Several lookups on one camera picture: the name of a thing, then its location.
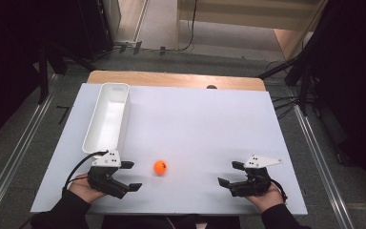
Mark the wooden table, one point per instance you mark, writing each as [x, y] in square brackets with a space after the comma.
[171, 79]

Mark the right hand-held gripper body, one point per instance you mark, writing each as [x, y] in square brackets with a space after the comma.
[254, 181]

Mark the metal floor rail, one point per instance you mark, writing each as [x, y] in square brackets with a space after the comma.
[16, 152]
[321, 165]

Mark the white plastic bin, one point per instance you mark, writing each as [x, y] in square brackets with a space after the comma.
[108, 122]

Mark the person's left hand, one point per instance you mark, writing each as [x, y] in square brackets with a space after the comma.
[82, 189]

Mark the black metal stand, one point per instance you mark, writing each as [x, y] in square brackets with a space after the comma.
[44, 76]
[303, 79]

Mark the light wooden furniture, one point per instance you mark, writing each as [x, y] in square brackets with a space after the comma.
[235, 12]

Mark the white board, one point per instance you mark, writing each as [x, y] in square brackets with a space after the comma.
[197, 127]

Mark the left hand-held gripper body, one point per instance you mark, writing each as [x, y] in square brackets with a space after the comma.
[103, 179]

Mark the black curtain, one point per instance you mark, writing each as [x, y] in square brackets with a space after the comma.
[355, 79]
[6, 63]

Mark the black cabinet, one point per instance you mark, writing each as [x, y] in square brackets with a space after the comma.
[95, 25]

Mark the orange ball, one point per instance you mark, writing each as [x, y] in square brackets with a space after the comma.
[160, 167]

